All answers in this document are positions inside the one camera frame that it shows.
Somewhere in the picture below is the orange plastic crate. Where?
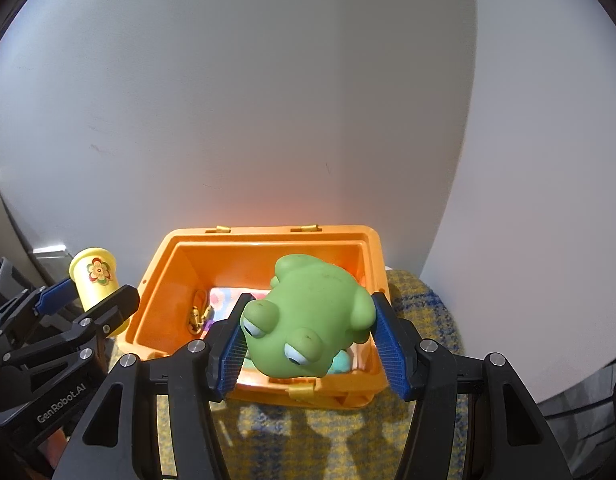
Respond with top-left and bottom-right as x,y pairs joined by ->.
119,224 -> 389,411

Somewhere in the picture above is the yellow figure keychain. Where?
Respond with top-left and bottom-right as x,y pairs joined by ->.
188,302 -> 215,335

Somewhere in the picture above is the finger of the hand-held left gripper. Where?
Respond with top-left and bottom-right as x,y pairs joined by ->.
0,277 -> 76,356
3,285 -> 141,369

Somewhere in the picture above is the yellow toy container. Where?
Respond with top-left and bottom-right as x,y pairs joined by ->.
69,246 -> 132,337

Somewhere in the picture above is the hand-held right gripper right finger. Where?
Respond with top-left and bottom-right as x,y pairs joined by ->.
370,291 -> 574,480

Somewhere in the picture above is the yellow blue woven blanket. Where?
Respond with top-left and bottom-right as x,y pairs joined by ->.
155,269 -> 478,480

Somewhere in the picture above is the green rubber frog toy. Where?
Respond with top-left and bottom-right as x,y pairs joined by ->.
239,254 -> 378,379

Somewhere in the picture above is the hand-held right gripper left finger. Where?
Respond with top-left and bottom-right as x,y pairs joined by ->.
65,292 -> 256,480

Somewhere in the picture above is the teal star plush toy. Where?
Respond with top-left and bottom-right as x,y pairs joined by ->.
330,349 -> 355,375

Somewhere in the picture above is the pink patterned toy box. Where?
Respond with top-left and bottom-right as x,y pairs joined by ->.
207,286 -> 272,330

